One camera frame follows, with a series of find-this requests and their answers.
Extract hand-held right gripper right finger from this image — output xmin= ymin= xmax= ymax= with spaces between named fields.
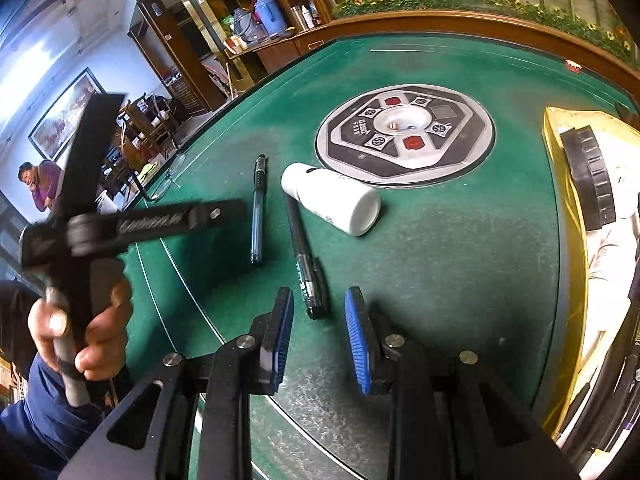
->
xmin=345 ymin=286 xmax=581 ymax=480

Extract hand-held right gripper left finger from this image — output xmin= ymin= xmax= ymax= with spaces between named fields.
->
xmin=57 ymin=286 xmax=295 ymax=480

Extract black pen with print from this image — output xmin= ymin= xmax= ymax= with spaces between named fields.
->
xmin=284 ymin=194 xmax=330 ymax=321

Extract yellow-lined storage box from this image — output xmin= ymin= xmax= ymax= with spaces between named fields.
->
xmin=542 ymin=106 xmax=640 ymax=466

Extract person's left forearm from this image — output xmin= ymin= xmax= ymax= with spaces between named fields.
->
xmin=0 ymin=355 xmax=126 ymax=480

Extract person's left hand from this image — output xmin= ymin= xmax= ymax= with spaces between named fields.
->
xmin=27 ymin=280 xmax=133 ymax=382

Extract eyeglasses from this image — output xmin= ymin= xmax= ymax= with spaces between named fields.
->
xmin=150 ymin=152 xmax=188 ymax=198

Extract wooden chair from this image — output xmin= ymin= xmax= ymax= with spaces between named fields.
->
xmin=117 ymin=97 xmax=180 ymax=196

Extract clear black gel pen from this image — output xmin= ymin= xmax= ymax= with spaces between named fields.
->
xmin=250 ymin=154 xmax=268 ymax=265

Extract white plastic bottle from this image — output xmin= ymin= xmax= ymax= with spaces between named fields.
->
xmin=280 ymin=162 xmax=382 ymax=237

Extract framed painting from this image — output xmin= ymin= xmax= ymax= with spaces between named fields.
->
xmin=27 ymin=67 xmax=106 ymax=161

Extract round table control panel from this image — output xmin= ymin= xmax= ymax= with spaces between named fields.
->
xmin=315 ymin=84 xmax=496 ymax=187

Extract wooden sideboard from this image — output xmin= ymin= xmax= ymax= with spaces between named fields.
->
xmin=225 ymin=30 xmax=333 ymax=86

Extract grey-blue kettle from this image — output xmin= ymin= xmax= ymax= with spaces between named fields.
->
xmin=231 ymin=8 xmax=257 ymax=43

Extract blue thermos jug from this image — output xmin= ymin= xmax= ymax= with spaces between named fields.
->
xmin=252 ymin=0 xmax=287 ymax=36

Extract black ribbed round lid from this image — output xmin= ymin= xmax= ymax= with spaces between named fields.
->
xmin=559 ymin=127 xmax=617 ymax=231

